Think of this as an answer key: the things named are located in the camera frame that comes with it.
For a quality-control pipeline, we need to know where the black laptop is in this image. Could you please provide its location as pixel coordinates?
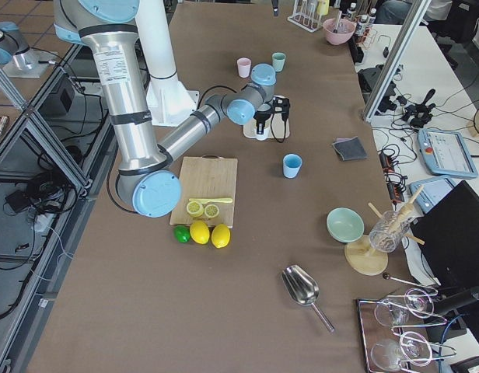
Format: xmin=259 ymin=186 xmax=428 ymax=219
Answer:
xmin=411 ymin=181 xmax=479 ymax=288

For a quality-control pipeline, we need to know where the black power strip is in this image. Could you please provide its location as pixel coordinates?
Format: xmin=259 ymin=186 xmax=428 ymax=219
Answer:
xmin=379 ymin=151 xmax=407 ymax=205

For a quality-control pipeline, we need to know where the wine glass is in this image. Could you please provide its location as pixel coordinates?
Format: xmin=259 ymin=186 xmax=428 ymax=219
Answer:
xmin=374 ymin=288 xmax=434 ymax=327
xmin=371 ymin=331 xmax=433 ymax=372

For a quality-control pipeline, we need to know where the lower yellow lemon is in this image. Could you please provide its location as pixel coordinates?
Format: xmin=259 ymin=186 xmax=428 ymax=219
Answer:
xmin=211 ymin=224 xmax=231 ymax=249

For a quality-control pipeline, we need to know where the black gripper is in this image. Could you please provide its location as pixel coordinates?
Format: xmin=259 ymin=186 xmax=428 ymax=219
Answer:
xmin=253 ymin=103 xmax=274 ymax=135

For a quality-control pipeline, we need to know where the grey cloth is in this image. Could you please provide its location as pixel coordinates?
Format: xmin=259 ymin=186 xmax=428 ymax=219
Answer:
xmin=331 ymin=137 xmax=368 ymax=161

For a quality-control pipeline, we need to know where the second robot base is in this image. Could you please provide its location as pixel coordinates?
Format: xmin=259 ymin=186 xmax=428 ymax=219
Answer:
xmin=0 ymin=21 xmax=47 ymax=78

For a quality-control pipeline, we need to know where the yellow plastic knife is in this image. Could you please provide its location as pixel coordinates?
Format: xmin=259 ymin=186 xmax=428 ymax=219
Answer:
xmin=188 ymin=197 xmax=233 ymax=204

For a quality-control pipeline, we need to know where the clear glass cup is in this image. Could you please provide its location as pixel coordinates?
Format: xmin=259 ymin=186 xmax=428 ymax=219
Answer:
xmin=369 ymin=211 xmax=412 ymax=253

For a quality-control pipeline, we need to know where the green cup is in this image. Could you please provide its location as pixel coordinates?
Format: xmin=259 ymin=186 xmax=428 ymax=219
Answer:
xmin=271 ymin=52 xmax=286 ymax=72

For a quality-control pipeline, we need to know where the pink cup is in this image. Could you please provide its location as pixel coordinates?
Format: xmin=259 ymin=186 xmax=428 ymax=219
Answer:
xmin=236 ymin=58 xmax=251 ymax=78

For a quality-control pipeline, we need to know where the black joystick controller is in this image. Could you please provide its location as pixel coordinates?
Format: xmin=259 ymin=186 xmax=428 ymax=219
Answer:
xmin=402 ymin=89 xmax=436 ymax=128

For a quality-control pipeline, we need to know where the blue teach pendant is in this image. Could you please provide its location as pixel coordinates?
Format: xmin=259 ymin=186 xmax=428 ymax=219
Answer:
xmin=418 ymin=128 xmax=478 ymax=179

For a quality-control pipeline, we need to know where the green bowl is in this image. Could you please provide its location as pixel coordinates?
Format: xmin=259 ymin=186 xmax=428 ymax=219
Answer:
xmin=327 ymin=207 xmax=365 ymax=243

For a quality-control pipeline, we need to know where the pink bowl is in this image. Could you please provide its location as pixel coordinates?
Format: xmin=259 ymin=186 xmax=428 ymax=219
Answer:
xmin=323 ymin=18 xmax=356 ymax=45

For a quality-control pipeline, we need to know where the upper wine glass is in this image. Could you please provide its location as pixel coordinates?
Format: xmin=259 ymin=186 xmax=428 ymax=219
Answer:
xmin=374 ymin=288 xmax=434 ymax=327

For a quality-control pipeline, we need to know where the aluminium frame post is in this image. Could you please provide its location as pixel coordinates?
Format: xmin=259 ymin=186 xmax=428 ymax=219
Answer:
xmin=362 ymin=0 xmax=431 ymax=124

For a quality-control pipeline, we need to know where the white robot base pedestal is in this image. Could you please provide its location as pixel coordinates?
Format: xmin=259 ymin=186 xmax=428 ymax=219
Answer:
xmin=135 ymin=1 xmax=199 ymax=127

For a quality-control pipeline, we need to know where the wooden cup stand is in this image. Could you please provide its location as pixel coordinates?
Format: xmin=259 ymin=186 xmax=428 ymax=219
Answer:
xmin=344 ymin=186 xmax=425 ymax=276

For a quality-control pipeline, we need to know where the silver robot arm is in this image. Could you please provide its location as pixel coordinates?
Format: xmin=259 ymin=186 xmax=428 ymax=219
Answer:
xmin=54 ymin=1 xmax=276 ymax=218

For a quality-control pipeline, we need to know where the yellow lemon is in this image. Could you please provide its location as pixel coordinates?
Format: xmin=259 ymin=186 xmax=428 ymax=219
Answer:
xmin=211 ymin=224 xmax=231 ymax=249
xmin=189 ymin=221 xmax=210 ymax=245

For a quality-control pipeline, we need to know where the white wire rack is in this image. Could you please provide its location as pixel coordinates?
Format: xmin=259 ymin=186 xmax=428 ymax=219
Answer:
xmin=287 ymin=0 xmax=323 ymax=33

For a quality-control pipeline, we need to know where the metal scoop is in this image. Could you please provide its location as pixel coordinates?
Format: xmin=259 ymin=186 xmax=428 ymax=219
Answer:
xmin=281 ymin=264 xmax=335 ymax=333

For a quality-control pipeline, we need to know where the upper yellow lemon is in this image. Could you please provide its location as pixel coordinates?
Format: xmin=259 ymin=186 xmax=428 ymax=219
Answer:
xmin=189 ymin=221 xmax=210 ymax=245

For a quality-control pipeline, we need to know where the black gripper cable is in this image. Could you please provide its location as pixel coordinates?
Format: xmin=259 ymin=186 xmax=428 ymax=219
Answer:
xmin=268 ymin=96 xmax=292 ymax=144

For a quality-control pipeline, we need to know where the lower wine glass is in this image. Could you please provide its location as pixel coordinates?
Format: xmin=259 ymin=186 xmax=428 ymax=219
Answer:
xmin=371 ymin=331 xmax=433 ymax=372

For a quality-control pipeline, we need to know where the green lime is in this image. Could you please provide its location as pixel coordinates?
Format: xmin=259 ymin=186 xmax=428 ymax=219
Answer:
xmin=173 ymin=225 xmax=191 ymax=243

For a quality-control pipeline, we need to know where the cream rabbit tray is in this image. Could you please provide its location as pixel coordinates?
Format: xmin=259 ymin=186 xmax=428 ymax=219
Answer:
xmin=243 ymin=96 xmax=291 ymax=143

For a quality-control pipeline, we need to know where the mirror tray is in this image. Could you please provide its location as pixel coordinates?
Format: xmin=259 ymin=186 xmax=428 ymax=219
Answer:
xmin=356 ymin=290 xmax=456 ymax=372

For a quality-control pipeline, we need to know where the upper lemon slice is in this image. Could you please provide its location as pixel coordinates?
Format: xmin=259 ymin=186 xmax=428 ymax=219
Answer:
xmin=186 ymin=201 xmax=205 ymax=218

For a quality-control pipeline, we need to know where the blue cup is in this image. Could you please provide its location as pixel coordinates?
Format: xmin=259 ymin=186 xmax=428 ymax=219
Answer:
xmin=282 ymin=153 xmax=302 ymax=179

